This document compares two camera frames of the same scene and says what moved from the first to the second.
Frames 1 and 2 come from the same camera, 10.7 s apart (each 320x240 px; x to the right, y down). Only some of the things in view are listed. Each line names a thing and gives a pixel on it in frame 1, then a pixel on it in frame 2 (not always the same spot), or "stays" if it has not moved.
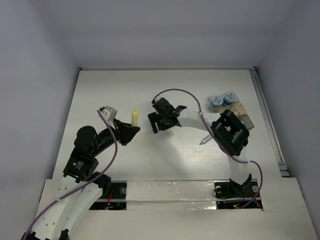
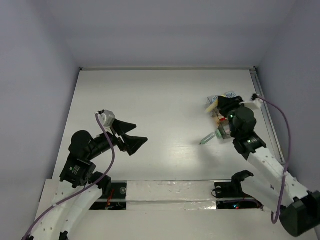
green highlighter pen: [206, 139] stays
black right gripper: [155, 117] to [226, 103]
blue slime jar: [229, 98] stays
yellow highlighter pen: [134, 118] to [212, 106]
